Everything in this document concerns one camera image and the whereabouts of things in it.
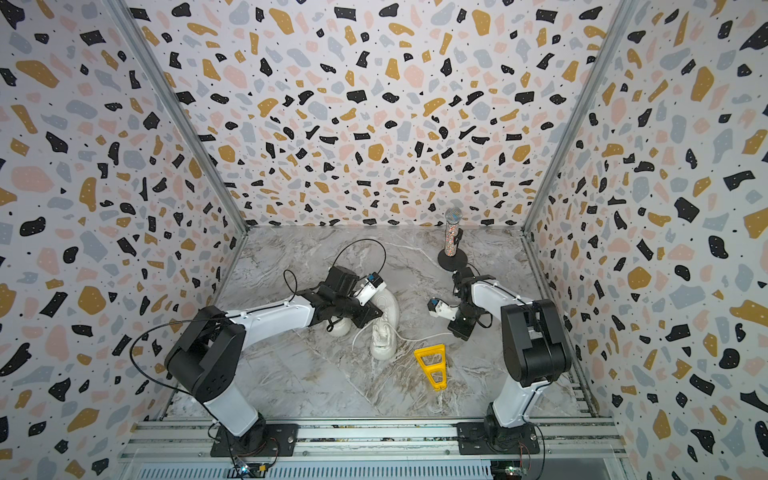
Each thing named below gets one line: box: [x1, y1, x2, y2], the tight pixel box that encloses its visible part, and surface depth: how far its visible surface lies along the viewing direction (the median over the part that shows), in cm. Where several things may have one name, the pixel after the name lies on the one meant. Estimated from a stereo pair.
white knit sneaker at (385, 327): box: [371, 288, 400, 360], surface depth 89 cm
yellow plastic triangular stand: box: [414, 344, 447, 391], surface depth 89 cm
